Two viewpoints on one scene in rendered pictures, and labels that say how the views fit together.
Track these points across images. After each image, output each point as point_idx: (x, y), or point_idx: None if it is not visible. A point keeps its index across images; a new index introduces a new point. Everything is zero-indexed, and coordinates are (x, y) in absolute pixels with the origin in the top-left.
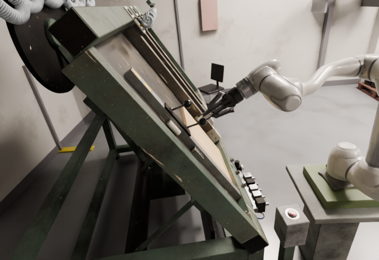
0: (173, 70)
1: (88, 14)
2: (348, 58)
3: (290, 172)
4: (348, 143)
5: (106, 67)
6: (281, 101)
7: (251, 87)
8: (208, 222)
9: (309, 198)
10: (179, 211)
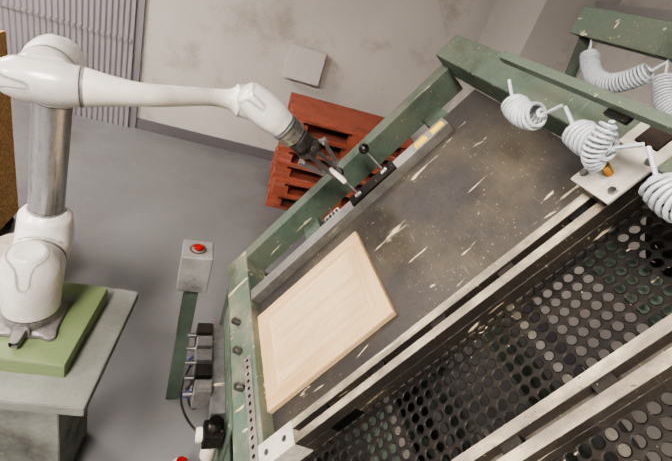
0: (526, 441)
1: (458, 44)
2: (95, 71)
3: (95, 380)
4: (17, 253)
5: (427, 79)
6: None
7: None
8: None
9: (114, 320)
10: None
